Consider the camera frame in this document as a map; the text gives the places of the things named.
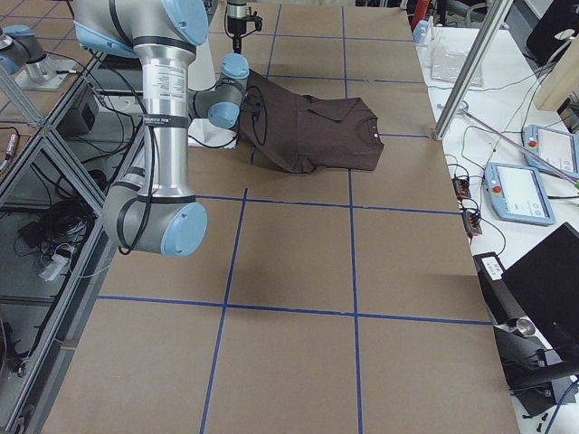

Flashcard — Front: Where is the orange black connector board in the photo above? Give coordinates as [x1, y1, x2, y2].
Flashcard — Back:
[451, 176, 471, 200]

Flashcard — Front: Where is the far teach pendant tablet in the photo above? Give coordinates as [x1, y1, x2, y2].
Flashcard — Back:
[523, 125, 578, 179]

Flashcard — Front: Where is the black box with label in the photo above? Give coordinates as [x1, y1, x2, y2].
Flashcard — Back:
[473, 252, 511, 324]

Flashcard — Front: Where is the teach pendant tablet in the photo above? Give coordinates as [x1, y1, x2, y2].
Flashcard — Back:
[484, 163, 555, 226]
[523, 125, 578, 179]

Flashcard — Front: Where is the wooden plank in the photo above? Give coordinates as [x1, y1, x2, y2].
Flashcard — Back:
[534, 38, 579, 111]

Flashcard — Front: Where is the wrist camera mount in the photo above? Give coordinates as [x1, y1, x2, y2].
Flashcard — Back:
[247, 14, 262, 32]

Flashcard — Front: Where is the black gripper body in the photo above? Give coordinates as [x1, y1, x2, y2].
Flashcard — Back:
[226, 15, 248, 52]

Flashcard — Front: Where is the aluminium frame post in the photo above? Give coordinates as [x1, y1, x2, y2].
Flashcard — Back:
[433, 0, 513, 140]

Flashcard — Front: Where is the white pedestal column base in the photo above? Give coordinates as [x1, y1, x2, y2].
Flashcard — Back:
[183, 1, 250, 148]

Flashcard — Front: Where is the near teach pendant tablet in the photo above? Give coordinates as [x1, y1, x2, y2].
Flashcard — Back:
[484, 163, 555, 226]

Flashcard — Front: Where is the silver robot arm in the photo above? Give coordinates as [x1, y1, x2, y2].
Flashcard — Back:
[224, 0, 252, 54]
[74, 1, 250, 257]

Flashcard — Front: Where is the brown t-shirt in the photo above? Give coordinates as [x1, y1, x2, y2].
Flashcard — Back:
[240, 71, 384, 174]

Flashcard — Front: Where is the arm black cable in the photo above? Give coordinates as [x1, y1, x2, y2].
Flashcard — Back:
[115, 82, 268, 256]

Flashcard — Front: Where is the clear plastic bag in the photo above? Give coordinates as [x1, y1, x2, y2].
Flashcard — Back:
[431, 46, 469, 83]

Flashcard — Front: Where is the black monitor with stand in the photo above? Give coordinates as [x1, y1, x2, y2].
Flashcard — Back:
[495, 222, 578, 416]

